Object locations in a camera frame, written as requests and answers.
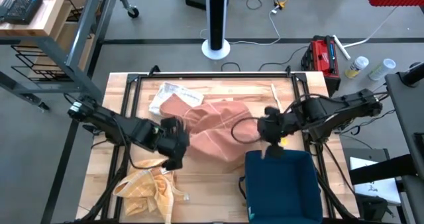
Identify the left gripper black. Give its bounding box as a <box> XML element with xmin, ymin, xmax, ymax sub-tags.
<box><xmin>155</xmin><ymin>117</ymin><xmax>191</xmax><ymax>160</ymax></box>

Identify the white canister green label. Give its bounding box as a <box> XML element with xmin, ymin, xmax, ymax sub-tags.
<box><xmin>367</xmin><ymin>58</ymin><xmax>397</xmax><ymax>82</ymax></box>

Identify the black clamp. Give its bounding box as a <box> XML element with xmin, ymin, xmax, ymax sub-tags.
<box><xmin>81</xmin><ymin>123</ymin><xmax>102</xmax><ymax>135</ymax></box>

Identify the black floor cable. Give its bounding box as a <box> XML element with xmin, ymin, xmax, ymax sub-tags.
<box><xmin>220</xmin><ymin>62</ymin><xmax>242</xmax><ymax>73</ymax></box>
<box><xmin>258</xmin><ymin>45</ymin><xmax>309</xmax><ymax>72</ymax></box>

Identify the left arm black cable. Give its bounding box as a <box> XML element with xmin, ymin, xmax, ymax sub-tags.
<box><xmin>111</xmin><ymin>117</ymin><xmax>167</xmax><ymax>171</ymax></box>

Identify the white canister yellow label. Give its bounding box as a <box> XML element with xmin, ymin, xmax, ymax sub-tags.
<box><xmin>343</xmin><ymin>55</ymin><xmax>370</xmax><ymax>80</ymax></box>

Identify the wooden side desk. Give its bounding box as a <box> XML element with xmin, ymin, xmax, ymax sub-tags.
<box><xmin>9</xmin><ymin>0</ymin><xmax>95</xmax><ymax>83</ymax></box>

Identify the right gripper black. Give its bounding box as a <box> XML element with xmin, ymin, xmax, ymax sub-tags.
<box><xmin>257</xmin><ymin>107</ymin><xmax>294</xmax><ymax>146</ymax></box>

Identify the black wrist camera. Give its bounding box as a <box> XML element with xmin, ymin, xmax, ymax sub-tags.
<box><xmin>261</xmin><ymin>143</ymin><xmax>285</xmax><ymax>160</ymax></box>
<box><xmin>164</xmin><ymin>157</ymin><xmax>184</xmax><ymax>172</ymax></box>

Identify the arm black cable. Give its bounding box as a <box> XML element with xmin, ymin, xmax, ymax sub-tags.
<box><xmin>230</xmin><ymin>117</ymin><xmax>266</xmax><ymax>144</ymax></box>
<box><xmin>111</xmin><ymin>117</ymin><xmax>167</xmax><ymax>171</ymax></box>

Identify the white paper sheet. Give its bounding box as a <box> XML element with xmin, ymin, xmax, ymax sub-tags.
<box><xmin>349</xmin><ymin>156</ymin><xmax>402</xmax><ymax>205</ymax></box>

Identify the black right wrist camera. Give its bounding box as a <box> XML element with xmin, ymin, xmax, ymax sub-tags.
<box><xmin>261</xmin><ymin>143</ymin><xmax>285</xmax><ymax>160</ymax></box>

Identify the yellow checked towel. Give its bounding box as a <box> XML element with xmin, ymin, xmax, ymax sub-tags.
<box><xmin>111</xmin><ymin>158</ymin><xmax>190</xmax><ymax>223</ymax></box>

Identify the wooden workbench grey frame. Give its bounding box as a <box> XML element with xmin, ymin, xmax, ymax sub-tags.
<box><xmin>0</xmin><ymin>0</ymin><xmax>140</xmax><ymax>112</ymax></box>

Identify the pink towel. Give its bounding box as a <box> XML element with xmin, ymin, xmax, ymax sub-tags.
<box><xmin>159</xmin><ymin>93</ymin><xmax>262</xmax><ymax>172</ymax></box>

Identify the navy fabric bin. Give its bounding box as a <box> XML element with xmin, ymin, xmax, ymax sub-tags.
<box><xmin>238</xmin><ymin>149</ymin><xmax>324</xmax><ymax>224</ymax></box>

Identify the white plastic tube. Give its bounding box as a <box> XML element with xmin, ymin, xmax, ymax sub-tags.
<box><xmin>332</xmin><ymin>34</ymin><xmax>352</xmax><ymax>61</ymax></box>

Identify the white floor cable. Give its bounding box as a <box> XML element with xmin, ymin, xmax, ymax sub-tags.
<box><xmin>342</xmin><ymin>5</ymin><xmax>398</xmax><ymax>50</ymax></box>
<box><xmin>198</xmin><ymin>5</ymin><xmax>282</xmax><ymax>46</ymax></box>

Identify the grey side table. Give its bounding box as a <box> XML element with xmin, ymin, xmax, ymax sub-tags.
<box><xmin>349</xmin><ymin>60</ymin><xmax>424</xmax><ymax>224</ymax></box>

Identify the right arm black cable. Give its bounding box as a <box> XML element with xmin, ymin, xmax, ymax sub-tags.
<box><xmin>230</xmin><ymin>117</ymin><xmax>266</xmax><ymax>144</ymax></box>

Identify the black bag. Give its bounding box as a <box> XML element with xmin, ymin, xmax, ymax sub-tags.
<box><xmin>356</xmin><ymin>194</ymin><xmax>396</xmax><ymax>223</ymax></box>

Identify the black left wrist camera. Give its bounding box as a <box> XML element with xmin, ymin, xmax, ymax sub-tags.
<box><xmin>164</xmin><ymin>157</ymin><xmax>184</xmax><ymax>172</ymax></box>

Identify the black white pole stand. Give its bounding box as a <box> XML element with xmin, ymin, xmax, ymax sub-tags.
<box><xmin>201</xmin><ymin>0</ymin><xmax>231</xmax><ymax>61</ymax></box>

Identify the black keyboard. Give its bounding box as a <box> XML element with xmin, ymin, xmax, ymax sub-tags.
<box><xmin>2</xmin><ymin>0</ymin><xmax>43</xmax><ymax>25</ymax></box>

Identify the wooden stick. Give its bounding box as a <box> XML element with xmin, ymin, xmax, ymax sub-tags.
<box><xmin>270</xmin><ymin>83</ymin><xmax>283</xmax><ymax>112</ymax></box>

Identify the red tool case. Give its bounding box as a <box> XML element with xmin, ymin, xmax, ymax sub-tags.
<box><xmin>300</xmin><ymin>34</ymin><xmax>342</xmax><ymax>97</ymax></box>

